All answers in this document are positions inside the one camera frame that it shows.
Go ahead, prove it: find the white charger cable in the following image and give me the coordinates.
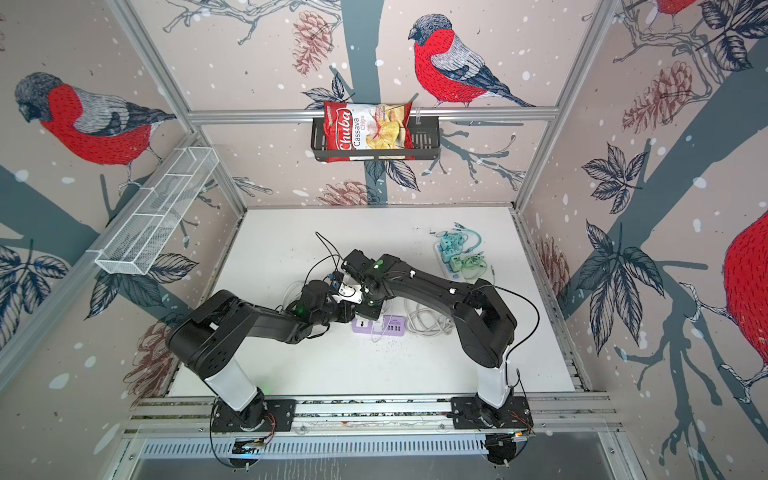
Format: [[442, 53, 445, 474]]
[[280, 279, 307, 313]]

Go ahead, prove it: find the purple power strip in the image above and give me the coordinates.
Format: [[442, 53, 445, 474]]
[[351, 315, 406, 337]]

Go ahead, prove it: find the white blue power strip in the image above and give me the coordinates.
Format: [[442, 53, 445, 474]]
[[405, 239, 463, 337]]

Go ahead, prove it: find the teal charger with cable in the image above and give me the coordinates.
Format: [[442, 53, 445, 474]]
[[440, 233, 466, 258]]

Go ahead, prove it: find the teal multi-head charging cable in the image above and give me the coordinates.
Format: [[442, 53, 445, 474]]
[[434, 223, 485, 259]]

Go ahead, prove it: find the white charger adapter with cable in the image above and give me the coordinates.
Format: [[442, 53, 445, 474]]
[[370, 316, 391, 343]]

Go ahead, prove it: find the light green charger with cable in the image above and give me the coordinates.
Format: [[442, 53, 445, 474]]
[[446, 253, 495, 284]]

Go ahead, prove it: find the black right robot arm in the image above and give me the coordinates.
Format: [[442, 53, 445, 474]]
[[342, 250, 518, 409]]

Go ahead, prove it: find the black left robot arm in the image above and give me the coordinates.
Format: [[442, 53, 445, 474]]
[[166, 280, 355, 423]]

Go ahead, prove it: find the red cassava chips bag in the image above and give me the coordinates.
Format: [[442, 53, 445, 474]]
[[323, 102, 414, 162]]

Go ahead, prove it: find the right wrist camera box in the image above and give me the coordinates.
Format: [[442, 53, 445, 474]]
[[328, 271, 362, 304]]

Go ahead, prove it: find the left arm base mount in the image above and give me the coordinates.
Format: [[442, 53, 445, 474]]
[[209, 398, 297, 434]]

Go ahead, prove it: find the black wire wall basket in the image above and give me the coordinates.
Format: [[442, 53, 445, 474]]
[[310, 117, 441, 163]]

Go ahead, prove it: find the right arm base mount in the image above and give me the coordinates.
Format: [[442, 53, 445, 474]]
[[447, 395, 534, 431]]

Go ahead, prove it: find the white mesh wall shelf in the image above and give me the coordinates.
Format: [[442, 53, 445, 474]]
[[95, 146, 219, 275]]

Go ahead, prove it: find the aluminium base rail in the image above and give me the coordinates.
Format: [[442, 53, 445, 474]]
[[122, 391, 624, 437]]

